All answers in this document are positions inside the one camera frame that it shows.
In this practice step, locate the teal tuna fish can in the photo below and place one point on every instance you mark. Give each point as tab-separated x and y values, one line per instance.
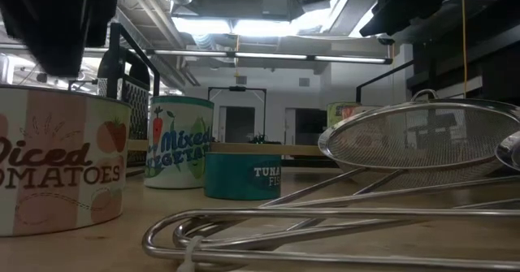
239	178

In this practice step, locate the yellow green label can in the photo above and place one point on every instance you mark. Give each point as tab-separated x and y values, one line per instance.
336	113

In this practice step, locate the mixed vegetables can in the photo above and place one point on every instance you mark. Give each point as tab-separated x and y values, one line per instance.
178	142

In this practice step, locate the orange label can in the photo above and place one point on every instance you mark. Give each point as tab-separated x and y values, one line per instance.
359	110

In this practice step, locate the diced tomatoes can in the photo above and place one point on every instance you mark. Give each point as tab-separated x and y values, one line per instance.
61	162

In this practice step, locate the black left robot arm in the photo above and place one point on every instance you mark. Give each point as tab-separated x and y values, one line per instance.
53	20

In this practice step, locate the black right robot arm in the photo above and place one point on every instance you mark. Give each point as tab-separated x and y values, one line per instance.
414	0

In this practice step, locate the long ceiling light fixture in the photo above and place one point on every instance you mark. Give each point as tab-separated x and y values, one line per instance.
268	55

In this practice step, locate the small steel mesh strainer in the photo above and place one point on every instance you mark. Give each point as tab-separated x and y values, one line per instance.
284	214

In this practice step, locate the large steel mesh strainer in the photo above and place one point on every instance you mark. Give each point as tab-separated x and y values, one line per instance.
406	138

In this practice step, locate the white zip tie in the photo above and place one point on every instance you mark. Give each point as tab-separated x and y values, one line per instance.
187	260

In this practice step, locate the medium steel mesh strainer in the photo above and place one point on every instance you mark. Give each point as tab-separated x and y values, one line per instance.
510	150

